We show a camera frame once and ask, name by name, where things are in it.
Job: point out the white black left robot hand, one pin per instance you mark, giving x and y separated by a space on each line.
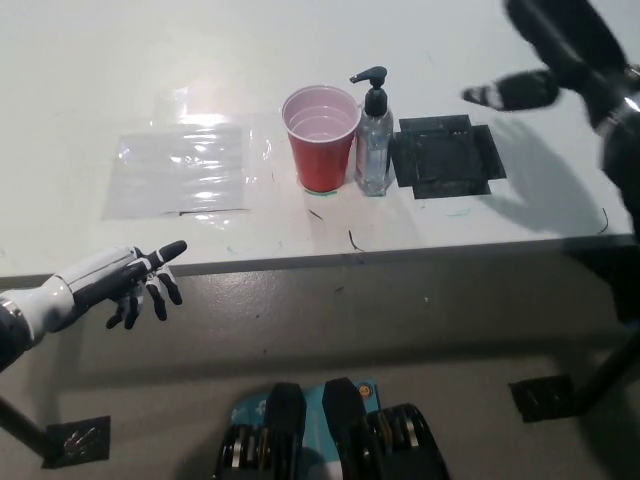
95 275

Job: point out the black table leg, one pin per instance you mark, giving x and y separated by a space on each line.
22 430
607 370

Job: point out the clear plastic sheet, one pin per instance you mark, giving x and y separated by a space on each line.
175 172

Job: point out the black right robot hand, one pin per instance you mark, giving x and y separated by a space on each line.
560 45

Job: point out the black teal robot body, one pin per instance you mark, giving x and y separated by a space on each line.
345 425

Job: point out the red plastic cup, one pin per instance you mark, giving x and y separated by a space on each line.
320 150

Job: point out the clear soap pump bottle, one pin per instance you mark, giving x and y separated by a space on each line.
374 145

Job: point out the black tape patch on table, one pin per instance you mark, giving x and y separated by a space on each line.
442 157

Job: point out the green tape under cup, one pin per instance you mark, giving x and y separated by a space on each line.
320 194

